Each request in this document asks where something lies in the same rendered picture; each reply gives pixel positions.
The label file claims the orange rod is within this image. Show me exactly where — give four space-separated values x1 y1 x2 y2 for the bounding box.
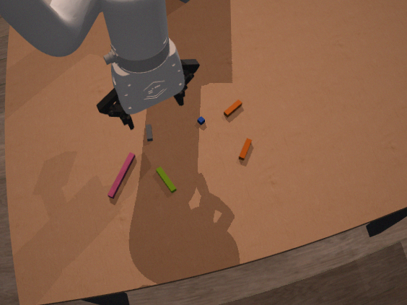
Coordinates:
224 100 242 118
239 138 252 161

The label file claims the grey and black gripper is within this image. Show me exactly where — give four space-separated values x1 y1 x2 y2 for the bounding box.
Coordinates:
97 39 200 130

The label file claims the dark pink rod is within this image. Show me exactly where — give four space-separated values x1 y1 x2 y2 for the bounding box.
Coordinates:
108 152 135 199

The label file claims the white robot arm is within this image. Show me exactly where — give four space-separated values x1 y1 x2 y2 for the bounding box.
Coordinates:
0 0 170 73

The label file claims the grey rod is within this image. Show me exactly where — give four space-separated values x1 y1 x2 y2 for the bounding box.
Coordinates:
146 124 153 141

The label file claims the small blue cube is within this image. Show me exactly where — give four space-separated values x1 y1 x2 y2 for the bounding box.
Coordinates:
197 116 205 125

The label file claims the lime green rod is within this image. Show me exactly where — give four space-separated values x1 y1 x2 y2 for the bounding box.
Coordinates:
156 167 177 193

